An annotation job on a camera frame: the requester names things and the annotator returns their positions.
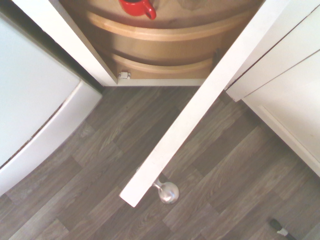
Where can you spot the small round wooden carousel shelf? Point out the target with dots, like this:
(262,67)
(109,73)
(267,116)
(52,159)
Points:
(162,68)

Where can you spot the large round wooden carousel shelf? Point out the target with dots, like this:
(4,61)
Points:
(160,30)

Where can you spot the white appliance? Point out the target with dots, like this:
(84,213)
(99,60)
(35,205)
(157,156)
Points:
(37,100)

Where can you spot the white magnetic door catch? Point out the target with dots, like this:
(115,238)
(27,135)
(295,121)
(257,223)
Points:
(124,75)

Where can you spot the black and white tool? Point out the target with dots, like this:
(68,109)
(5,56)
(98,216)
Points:
(280,228)

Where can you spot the white cabinet frame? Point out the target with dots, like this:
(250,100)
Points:
(75,42)

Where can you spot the round silver door knob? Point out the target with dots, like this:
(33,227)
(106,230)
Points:
(168,192)

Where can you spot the red ceramic mug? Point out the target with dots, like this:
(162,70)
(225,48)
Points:
(136,7)

